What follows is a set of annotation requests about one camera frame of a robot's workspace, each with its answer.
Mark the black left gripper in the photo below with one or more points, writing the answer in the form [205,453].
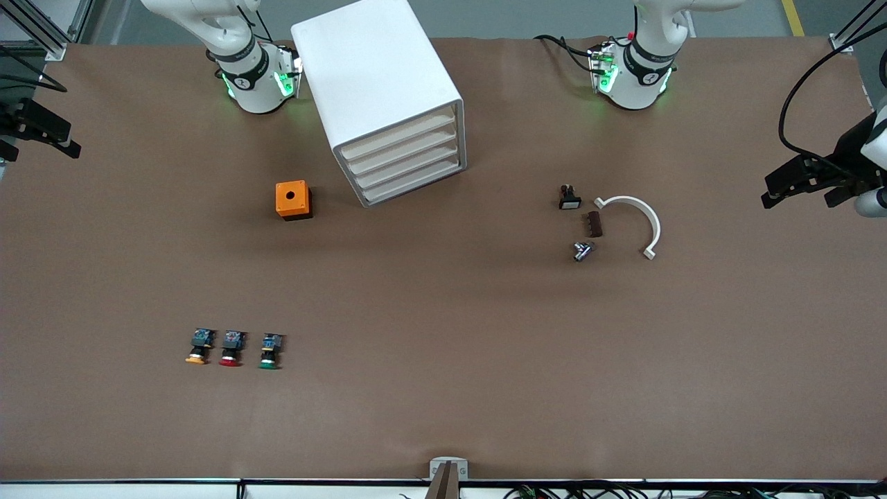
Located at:
[844,151]

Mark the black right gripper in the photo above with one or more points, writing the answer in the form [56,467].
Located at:
[21,118]

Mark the yellow push button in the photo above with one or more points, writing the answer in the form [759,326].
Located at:
[201,339]

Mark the white rectangular tray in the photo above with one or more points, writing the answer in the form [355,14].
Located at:
[398,139]

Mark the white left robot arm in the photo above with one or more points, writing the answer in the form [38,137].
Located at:
[634,86]

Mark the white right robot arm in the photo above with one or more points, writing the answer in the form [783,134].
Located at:
[253,83]

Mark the orange button box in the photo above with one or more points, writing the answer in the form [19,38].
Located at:
[283,205]

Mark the red push button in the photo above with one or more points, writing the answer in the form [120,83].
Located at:
[232,341]

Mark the green push button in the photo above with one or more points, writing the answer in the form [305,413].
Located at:
[270,344]

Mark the white curved plastic clip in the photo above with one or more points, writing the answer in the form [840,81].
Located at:
[630,199]

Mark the brown terminal block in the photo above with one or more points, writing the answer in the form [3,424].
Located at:
[593,225]

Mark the small silver connector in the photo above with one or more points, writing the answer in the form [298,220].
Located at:
[581,252]

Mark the brown table mat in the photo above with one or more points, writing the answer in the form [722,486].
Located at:
[443,312]

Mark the aluminium frame profile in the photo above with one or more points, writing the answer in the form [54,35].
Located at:
[54,48]
[840,43]

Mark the black switch white face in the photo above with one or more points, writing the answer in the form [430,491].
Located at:
[569,201]

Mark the white table edge rail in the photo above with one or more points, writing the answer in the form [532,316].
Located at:
[138,491]

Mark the grey mount bracket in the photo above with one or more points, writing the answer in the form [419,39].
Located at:
[435,466]

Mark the brown camera support pole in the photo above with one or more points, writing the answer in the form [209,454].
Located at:
[443,485]

